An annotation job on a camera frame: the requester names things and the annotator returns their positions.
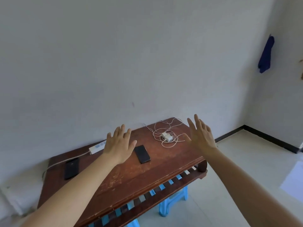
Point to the person's left hand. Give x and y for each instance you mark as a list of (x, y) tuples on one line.
[(117, 148)]

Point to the person's right hand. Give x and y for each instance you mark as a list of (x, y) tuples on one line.
[(202, 139)]

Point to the person's right middle finger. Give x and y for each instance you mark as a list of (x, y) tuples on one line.
[(197, 121)]

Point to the person's right little finger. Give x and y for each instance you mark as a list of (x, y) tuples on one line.
[(208, 130)]

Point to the person's right thumb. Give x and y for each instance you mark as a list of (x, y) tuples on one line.
[(187, 137)]

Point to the person's left thumb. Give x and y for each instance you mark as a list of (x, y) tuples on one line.
[(133, 146)]

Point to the person's left middle finger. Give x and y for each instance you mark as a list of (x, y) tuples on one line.
[(122, 130)]

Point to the person's left little finger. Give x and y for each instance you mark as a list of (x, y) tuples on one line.
[(109, 138)]

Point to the person's left forearm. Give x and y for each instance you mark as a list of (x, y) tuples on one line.
[(71, 193)]

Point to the person's right forearm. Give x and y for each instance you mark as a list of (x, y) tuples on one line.
[(248, 186)]

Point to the black smartphone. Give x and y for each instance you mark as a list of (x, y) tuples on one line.
[(142, 154), (71, 168)]

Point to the white power strip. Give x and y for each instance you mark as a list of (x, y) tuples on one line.
[(97, 147)]

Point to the white charger adapter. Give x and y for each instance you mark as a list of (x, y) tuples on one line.
[(168, 138), (164, 134)]

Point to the brown wooden low table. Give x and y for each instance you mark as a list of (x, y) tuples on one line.
[(146, 172)]

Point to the blue plastic stool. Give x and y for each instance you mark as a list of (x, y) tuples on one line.
[(174, 200), (118, 213)]

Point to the dark blue hanging cloth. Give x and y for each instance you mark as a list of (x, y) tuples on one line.
[(266, 55)]

